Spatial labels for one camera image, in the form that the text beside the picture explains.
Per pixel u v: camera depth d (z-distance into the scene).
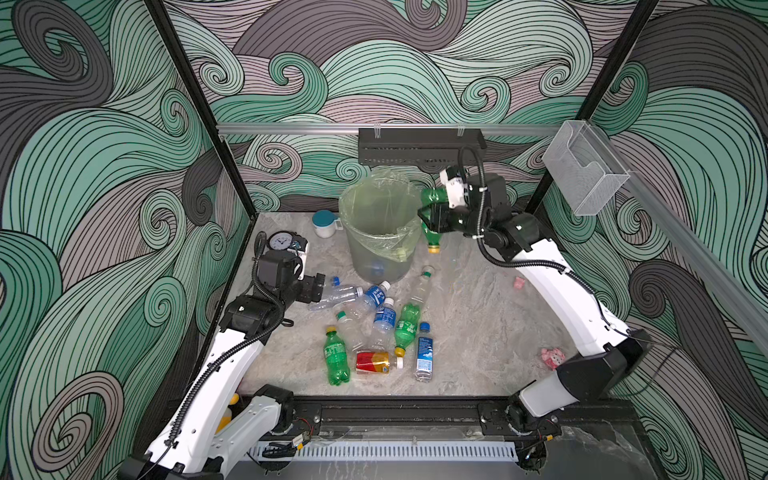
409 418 0.74
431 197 0.67
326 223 1.07
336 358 0.78
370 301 0.90
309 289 0.65
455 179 0.61
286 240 1.10
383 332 0.88
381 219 1.03
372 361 0.78
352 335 0.87
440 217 0.61
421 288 0.98
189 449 0.37
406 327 0.83
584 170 0.79
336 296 0.96
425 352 0.80
